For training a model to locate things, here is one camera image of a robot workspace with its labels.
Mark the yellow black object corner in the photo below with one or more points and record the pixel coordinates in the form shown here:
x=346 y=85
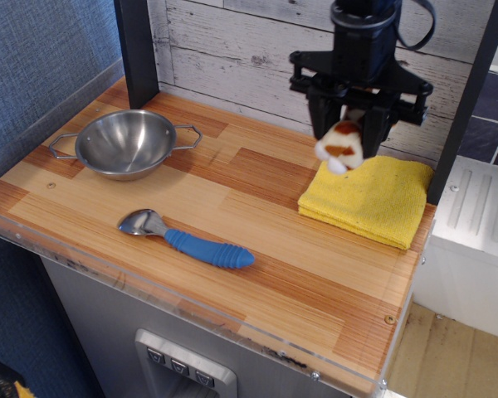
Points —
x=11 y=387

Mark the silver dispenser button panel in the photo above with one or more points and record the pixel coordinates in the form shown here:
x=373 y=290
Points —
x=171 y=370

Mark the dark right vertical post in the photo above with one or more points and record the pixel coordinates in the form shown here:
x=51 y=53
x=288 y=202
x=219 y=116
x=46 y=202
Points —
x=477 y=77

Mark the blue handled metal scoop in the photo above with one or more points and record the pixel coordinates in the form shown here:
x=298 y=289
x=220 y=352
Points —
x=149 y=222

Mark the dark left vertical post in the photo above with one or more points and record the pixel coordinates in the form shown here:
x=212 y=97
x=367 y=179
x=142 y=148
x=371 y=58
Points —
x=136 y=43

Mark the white toy sink unit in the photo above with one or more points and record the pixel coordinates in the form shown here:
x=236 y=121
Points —
x=458 y=276

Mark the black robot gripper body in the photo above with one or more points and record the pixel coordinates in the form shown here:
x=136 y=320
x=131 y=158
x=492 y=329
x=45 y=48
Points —
x=363 y=58

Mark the grey toy fridge cabinet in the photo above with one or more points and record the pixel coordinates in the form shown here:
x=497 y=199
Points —
x=276 y=345

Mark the steel bowl with handles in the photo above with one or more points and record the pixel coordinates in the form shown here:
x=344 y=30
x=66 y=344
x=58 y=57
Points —
x=126 y=145

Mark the dark vertical post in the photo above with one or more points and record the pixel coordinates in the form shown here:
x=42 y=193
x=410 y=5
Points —
x=477 y=77
x=136 y=43

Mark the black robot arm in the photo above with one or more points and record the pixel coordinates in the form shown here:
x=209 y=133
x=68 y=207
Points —
x=365 y=10

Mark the brown white plush toy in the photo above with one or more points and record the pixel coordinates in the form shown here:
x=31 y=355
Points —
x=341 y=147

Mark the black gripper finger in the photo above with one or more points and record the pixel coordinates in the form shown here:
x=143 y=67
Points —
x=325 y=100
x=375 y=127

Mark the yellow folded cloth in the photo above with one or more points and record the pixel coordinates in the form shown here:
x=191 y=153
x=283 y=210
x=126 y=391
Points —
x=382 y=200

